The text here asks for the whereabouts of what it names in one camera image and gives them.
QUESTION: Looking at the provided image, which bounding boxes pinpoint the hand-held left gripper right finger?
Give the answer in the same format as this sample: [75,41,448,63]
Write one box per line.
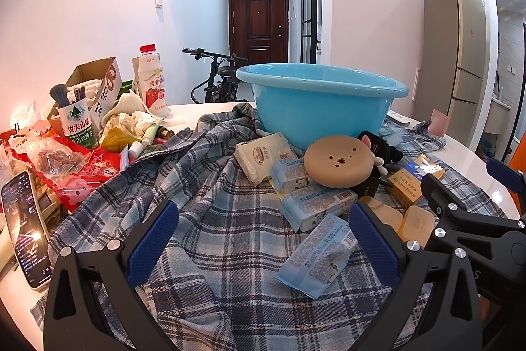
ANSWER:
[348,202,481,351]

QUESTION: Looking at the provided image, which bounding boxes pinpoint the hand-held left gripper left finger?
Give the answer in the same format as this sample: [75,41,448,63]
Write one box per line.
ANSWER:
[43,200,180,351]

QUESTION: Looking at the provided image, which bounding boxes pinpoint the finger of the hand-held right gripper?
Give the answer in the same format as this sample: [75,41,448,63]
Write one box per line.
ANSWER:
[420,173,526,230]
[486,159,526,210]

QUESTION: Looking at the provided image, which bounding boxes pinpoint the blue tissue pack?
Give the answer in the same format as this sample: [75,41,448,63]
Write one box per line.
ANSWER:
[269,156,313,195]
[275,213,358,299]
[279,183,358,232]

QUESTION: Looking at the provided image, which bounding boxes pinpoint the round brown case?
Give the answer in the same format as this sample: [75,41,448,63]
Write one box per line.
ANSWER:
[304,135,381,189]

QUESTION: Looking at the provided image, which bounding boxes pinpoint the blue plastic basin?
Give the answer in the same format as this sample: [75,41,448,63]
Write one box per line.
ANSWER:
[236,63,409,151]

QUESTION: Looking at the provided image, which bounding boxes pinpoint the orange chair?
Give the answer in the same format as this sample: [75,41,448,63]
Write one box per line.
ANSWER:
[507,137,526,187]

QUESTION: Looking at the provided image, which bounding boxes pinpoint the yellow and blue box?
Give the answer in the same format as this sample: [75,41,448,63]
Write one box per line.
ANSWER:
[388,154,446,208]

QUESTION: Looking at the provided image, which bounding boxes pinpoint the pink cup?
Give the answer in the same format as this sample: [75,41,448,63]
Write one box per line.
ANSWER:
[429,109,449,138]

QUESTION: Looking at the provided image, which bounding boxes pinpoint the blue plaid cloth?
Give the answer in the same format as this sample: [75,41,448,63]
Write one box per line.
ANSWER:
[31,102,508,351]

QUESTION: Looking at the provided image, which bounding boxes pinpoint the red snack bag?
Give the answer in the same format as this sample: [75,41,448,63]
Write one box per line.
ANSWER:
[53,147,124,214]

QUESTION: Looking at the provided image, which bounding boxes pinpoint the black plush toy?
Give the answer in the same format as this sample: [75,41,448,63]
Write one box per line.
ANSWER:
[357,130,405,177]

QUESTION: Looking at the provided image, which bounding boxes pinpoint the flat white box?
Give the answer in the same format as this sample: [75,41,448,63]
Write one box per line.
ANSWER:
[388,109,412,125]

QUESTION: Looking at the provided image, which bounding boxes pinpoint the yellow plastic bag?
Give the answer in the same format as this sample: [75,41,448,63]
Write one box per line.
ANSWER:
[101,125,138,153]

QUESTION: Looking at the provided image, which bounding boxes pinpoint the green tube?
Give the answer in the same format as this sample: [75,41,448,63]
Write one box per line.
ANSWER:
[142,118,165,146]

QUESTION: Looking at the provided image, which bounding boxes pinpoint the yellow-green tissue pack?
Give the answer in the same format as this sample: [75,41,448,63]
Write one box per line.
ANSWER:
[269,178,288,200]

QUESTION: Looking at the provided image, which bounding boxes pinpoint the crumpled white tissues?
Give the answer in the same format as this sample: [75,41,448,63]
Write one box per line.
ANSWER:
[103,90,161,136]

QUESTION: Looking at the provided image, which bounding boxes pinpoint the clear bag of brown snacks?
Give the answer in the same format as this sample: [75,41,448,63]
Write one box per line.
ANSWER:
[16,137,89,179]

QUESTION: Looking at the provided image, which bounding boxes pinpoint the smartphone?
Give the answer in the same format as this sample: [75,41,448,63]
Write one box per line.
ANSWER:
[1,170,52,291]

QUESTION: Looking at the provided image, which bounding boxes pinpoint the cut bottle with green label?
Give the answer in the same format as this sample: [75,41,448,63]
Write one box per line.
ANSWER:
[57,98,99,150]

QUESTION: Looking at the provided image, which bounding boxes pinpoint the beige refrigerator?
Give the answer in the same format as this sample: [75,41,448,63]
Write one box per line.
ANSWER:
[422,0,488,148]

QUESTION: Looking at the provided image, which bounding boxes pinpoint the white tissue pack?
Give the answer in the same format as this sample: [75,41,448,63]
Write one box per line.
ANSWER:
[235,132,305,186]

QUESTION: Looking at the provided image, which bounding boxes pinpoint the white and red milk bottle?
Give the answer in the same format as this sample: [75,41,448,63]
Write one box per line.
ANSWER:
[137,44,169,117]

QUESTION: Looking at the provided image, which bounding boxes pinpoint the cardboard box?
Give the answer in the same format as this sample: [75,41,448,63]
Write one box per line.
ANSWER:
[47,57,123,134]

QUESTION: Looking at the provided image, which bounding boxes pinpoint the makeup brush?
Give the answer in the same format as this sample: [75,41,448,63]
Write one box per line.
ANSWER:
[49,84,72,109]

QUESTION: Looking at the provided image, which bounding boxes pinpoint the black bicycle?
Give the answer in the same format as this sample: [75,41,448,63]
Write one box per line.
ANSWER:
[183,47,249,104]

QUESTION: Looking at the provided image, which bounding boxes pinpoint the dark red door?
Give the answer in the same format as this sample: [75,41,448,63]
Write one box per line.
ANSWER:
[228,0,289,68]

